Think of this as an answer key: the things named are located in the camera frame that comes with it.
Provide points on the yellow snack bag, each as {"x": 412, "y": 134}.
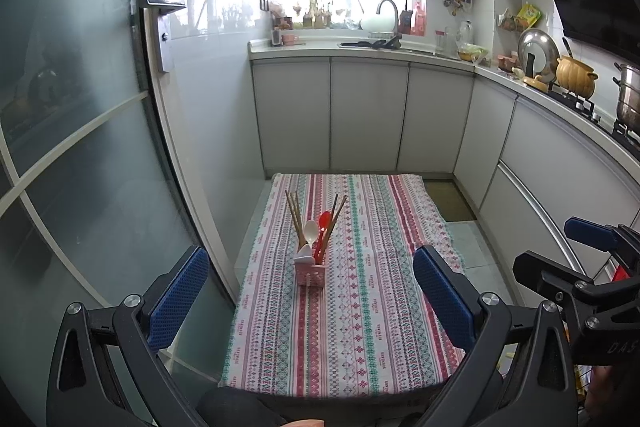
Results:
{"x": 528, "y": 14}

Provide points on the clear glass jar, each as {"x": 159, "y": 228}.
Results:
{"x": 440, "y": 42}

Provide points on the red bottle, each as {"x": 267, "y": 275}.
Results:
{"x": 418, "y": 21}

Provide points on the white kitchen countertop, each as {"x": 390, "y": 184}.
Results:
{"x": 300, "y": 52}

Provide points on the red plastic bag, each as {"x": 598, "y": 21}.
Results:
{"x": 620, "y": 274}

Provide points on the black sink rack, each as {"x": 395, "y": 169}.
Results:
{"x": 375, "y": 43}

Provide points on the white plastic spoon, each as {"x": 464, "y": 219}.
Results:
{"x": 311, "y": 231}

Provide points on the row of small ornaments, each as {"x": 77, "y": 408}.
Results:
{"x": 315, "y": 17}

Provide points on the olive floor mat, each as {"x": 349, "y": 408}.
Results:
{"x": 452, "y": 202}

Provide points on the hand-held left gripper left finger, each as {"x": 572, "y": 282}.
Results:
{"x": 180, "y": 297}

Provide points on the frosted glass sliding door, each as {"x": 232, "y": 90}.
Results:
{"x": 75, "y": 157}

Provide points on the pink cup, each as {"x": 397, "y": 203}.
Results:
{"x": 289, "y": 40}

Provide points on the black gas stove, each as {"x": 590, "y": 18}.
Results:
{"x": 582, "y": 106}

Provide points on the plastic bag of vegetables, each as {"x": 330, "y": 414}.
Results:
{"x": 472, "y": 53}

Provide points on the red plastic spoon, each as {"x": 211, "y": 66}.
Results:
{"x": 325, "y": 219}

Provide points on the tan clay pot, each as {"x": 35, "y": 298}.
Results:
{"x": 575, "y": 77}

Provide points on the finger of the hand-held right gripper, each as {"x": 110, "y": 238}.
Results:
{"x": 590, "y": 232}
{"x": 540, "y": 269}

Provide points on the striped patterned tablecloth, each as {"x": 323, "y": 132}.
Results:
{"x": 360, "y": 307}

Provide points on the stainless steel stockpot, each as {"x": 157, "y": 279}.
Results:
{"x": 629, "y": 99}

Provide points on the steel pot lid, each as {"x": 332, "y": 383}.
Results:
{"x": 537, "y": 52}

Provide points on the white round-head rice paddle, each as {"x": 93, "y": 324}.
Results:
{"x": 305, "y": 250}

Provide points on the pink perforated utensil basket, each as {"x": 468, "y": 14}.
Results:
{"x": 310, "y": 274}

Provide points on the chrome kitchen faucet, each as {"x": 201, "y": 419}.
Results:
{"x": 396, "y": 22}

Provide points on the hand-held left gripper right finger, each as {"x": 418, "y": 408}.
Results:
{"x": 442, "y": 297}

